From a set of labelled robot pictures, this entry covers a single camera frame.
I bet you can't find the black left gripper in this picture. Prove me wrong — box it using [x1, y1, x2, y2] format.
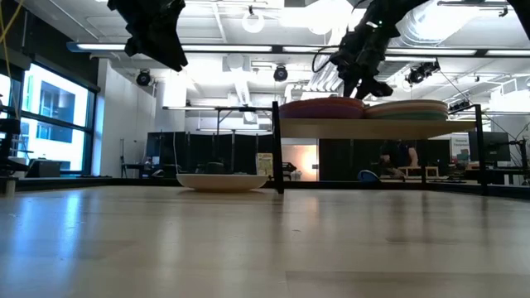
[106, 0, 190, 73]

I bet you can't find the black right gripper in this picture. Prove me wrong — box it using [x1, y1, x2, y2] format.
[330, 28, 394, 101]

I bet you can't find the purple plate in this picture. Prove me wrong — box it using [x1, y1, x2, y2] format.
[279, 105, 366, 121]

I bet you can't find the teal green plate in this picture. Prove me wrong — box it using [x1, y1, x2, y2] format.
[369, 110, 449, 122]

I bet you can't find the wooden shelf board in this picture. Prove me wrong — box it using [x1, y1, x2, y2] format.
[279, 118, 478, 141]

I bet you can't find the black room partition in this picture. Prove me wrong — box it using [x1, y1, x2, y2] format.
[318, 138, 451, 182]
[145, 131, 274, 175]

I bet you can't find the long ceiling light bar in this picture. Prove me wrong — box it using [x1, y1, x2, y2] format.
[66, 41, 530, 58]

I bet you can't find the person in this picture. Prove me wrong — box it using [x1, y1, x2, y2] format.
[378, 140, 420, 180]

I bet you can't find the blue round chair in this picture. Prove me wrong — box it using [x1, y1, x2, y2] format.
[357, 169, 381, 184]

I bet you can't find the round white ceiling lamp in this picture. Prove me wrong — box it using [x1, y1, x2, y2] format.
[241, 8, 267, 35]

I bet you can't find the wooden bench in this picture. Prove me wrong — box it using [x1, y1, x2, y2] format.
[400, 166, 444, 180]

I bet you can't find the pale poster sign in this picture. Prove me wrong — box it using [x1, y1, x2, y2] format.
[255, 152, 274, 177]

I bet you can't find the large glass window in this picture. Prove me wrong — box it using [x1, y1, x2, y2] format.
[0, 61, 99, 174]

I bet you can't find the black background monitor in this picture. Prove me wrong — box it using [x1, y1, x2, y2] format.
[468, 131, 512, 163]

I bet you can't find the black background equipment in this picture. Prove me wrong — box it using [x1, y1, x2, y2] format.
[0, 93, 63, 179]

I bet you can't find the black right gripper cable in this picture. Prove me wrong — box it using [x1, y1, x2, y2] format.
[311, 45, 345, 74]

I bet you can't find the black metal frame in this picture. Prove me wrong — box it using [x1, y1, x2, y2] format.
[16, 101, 530, 200]

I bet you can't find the silver air duct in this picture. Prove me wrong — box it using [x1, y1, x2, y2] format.
[397, 0, 481, 47]

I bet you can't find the hanging yellow cable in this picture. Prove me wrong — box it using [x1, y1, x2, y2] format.
[0, 0, 25, 118]

